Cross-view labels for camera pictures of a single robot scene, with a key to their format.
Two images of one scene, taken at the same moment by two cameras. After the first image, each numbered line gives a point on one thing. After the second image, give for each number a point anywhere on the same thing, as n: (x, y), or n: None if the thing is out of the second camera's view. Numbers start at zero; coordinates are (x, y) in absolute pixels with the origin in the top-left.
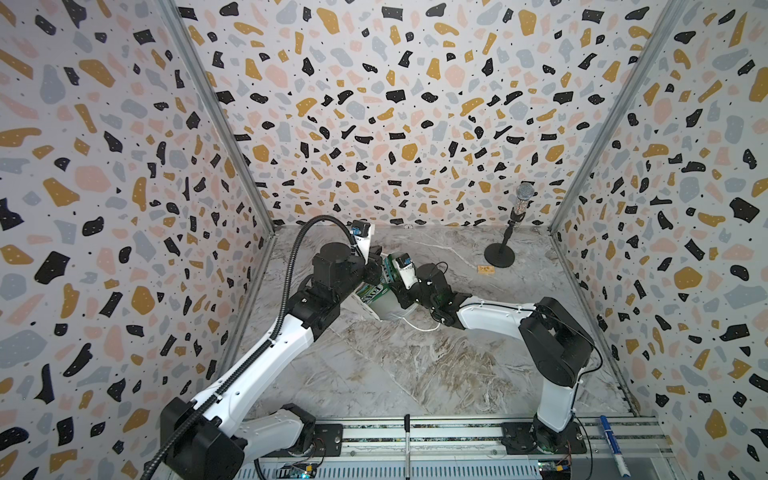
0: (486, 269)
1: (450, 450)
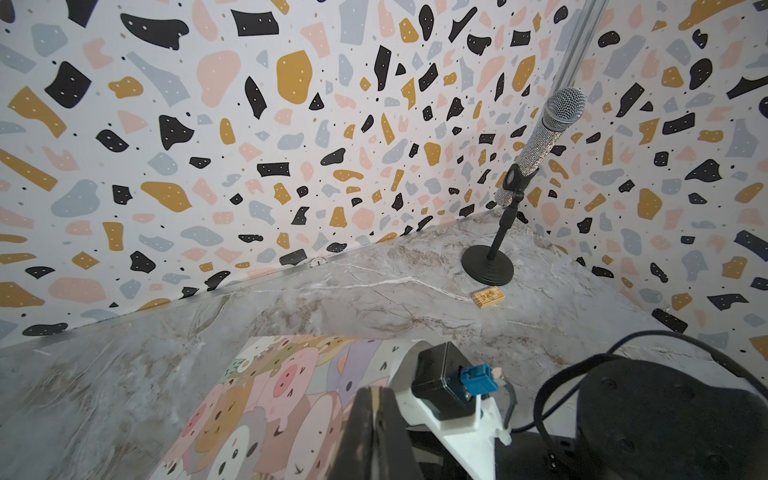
0: (489, 296)
1: None
